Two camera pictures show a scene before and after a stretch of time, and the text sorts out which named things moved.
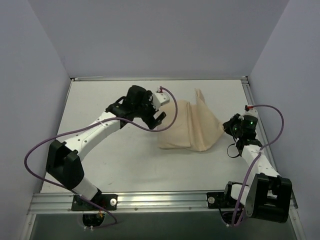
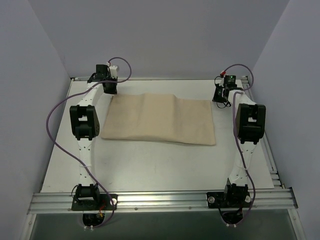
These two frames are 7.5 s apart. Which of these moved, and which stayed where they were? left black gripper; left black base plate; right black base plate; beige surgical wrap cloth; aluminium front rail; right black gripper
Moved: left black gripper; right black gripper; beige surgical wrap cloth
Stayed: right black base plate; aluminium front rail; left black base plate
